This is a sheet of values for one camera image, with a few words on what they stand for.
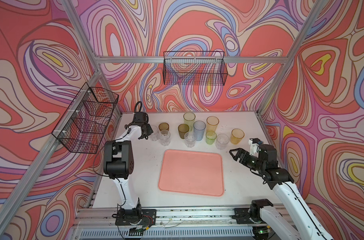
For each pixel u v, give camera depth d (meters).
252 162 0.65
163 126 1.05
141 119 0.79
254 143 0.70
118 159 0.52
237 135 0.96
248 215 0.71
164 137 1.03
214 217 0.75
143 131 0.74
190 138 1.02
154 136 1.01
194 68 0.84
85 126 0.80
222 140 1.00
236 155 0.69
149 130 0.91
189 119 0.99
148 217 0.72
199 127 1.01
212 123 0.96
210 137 1.00
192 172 0.89
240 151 0.69
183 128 1.02
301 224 0.42
